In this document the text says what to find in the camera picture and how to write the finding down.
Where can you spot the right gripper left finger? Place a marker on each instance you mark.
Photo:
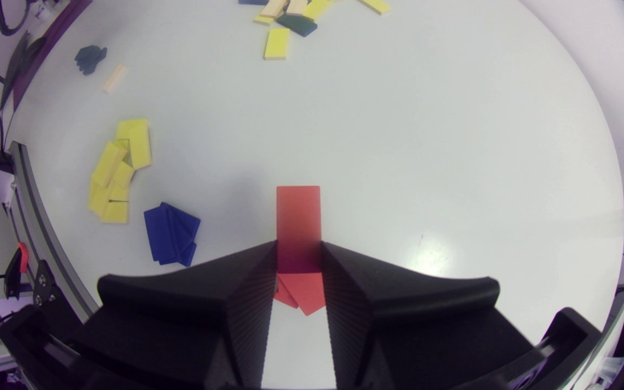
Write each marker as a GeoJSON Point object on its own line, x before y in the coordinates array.
{"type": "Point", "coordinates": [182, 325]}

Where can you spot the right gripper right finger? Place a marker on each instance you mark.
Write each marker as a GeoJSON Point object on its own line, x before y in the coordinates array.
{"type": "Point", "coordinates": [409, 325]}

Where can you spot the red wooden block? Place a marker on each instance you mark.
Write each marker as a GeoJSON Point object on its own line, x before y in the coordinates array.
{"type": "Point", "coordinates": [298, 216]}
{"type": "Point", "coordinates": [309, 295]}
{"type": "Point", "coordinates": [283, 297]}

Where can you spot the pile of blue wooden blocks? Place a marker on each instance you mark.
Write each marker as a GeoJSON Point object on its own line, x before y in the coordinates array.
{"type": "Point", "coordinates": [168, 235]}

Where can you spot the pile of yellow wooden blocks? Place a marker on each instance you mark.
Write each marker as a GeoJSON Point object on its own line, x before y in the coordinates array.
{"type": "Point", "coordinates": [114, 206]}

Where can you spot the yellow wooden block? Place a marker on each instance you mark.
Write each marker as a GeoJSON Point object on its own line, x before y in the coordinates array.
{"type": "Point", "coordinates": [375, 5]}
{"type": "Point", "coordinates": [262, 20]}
{"type": "Point", "coordinates": [125, 129]}
{"type": "Point", "coordinates": [317, 8]}
{"type": "Point", "coordinates": [140, 150]}
{"type": "Point", "coordinates": [109, 162]}
{"type": "Point", "coordinates": [277, 43]}

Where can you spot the natural wooden block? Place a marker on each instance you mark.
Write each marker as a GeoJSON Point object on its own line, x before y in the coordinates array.
{"type": "Point", "coordinates": [296, 5]}
{"type": "Point", "coordinates": [114, 79]}
{"type": "Point", "coordinates": [274, 7]}

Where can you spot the pile of green wooden blocks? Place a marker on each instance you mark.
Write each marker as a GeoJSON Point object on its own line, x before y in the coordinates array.
{"type": "Point", "coordinates": [90, 58]}

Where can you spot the green wooden block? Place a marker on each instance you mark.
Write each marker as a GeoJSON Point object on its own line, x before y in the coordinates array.
{"type": "Point", "coordinates": [297, 24]}

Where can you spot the blue wooden block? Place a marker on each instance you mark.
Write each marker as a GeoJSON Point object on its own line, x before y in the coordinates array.
{"type": "Point", "coordinates": [252, 1]}

